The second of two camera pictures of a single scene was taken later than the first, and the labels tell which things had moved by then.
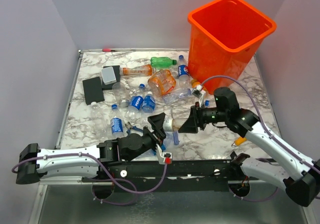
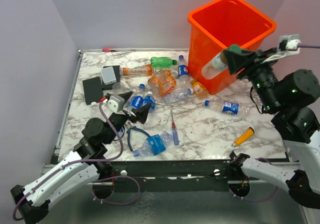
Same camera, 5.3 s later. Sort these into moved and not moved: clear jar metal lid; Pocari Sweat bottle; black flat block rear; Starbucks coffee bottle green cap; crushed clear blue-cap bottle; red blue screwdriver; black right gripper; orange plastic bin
Moved: black right gripper; Starbucks coffee bottle green cap
Not moved: Pocari Sweat bottle; clear jar metal lid; crushed clear blue-cap bottle; red blue screwdriver; black flat block rear; orange plastic bin
